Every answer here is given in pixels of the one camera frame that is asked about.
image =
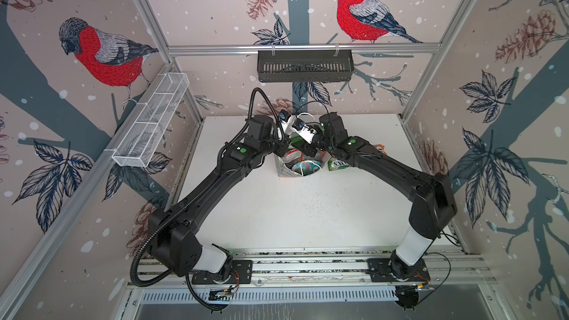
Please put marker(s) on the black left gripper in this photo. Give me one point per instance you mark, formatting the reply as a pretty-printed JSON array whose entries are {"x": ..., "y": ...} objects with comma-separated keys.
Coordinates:
[{"x": 284, "y": 143}]

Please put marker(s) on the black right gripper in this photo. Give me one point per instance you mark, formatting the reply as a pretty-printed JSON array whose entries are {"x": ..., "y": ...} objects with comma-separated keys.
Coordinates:
[{"x": 307, "y": 149}]

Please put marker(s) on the colourful paper gift bag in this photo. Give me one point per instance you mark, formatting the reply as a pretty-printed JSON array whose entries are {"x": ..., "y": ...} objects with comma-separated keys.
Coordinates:
[{"x": 296, "y": 164}]

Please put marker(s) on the yellow green candy bag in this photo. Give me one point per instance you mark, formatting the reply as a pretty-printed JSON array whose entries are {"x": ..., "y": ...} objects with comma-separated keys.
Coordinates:
[{"x": 334, "y": 164}]

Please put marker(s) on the orange snack packet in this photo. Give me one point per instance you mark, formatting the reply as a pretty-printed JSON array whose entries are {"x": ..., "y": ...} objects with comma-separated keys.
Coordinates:
[{"x": 381, "y": 149}]

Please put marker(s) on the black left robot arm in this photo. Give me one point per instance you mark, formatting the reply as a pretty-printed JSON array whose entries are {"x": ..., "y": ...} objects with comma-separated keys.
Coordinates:
[{"x": 172, "y": 233}]

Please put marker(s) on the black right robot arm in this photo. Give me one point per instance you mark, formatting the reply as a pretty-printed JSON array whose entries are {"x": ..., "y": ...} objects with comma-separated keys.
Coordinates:
[{"x": 433, "y": 203}]

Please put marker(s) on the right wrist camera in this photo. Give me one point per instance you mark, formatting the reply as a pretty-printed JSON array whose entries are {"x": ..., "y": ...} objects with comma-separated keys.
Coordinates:
[{"x": 303, "y": 130}]

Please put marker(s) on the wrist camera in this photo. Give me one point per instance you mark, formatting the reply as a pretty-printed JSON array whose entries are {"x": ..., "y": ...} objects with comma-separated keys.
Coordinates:
[
  {"x": 284, "y": 118},
  {"x": 303, "y": 130}
]

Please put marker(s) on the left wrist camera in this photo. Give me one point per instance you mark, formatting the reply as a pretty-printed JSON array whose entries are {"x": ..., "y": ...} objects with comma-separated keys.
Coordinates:
[{"x": 284, "y": 118}]

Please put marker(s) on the black perforated wall basket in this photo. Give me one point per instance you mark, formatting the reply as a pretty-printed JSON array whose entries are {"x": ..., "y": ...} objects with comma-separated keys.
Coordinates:
[{"x": 305, "y": 66}]

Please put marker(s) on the aluminium mounting rail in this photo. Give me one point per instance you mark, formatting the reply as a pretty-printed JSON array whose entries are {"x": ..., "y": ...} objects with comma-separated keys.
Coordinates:
[{"x": 349, "y": 266}]

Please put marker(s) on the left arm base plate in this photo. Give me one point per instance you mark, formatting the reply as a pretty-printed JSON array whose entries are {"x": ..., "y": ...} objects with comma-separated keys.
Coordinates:
[{"x": 236, "y": 272}]

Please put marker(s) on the horizontal aluminium frame bar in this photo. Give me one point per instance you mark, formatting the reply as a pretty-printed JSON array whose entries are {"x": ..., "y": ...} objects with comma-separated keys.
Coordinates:
[{"x": 228, "y": 50}]

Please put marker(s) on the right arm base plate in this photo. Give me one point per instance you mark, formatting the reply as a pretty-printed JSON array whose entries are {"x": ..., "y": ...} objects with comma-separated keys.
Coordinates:
[{"x": 383, "y": 270}]

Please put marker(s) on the white wire mesh shelf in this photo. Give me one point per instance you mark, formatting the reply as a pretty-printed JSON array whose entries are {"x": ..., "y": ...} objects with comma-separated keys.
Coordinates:
[{"x": 144, "y": 135}]

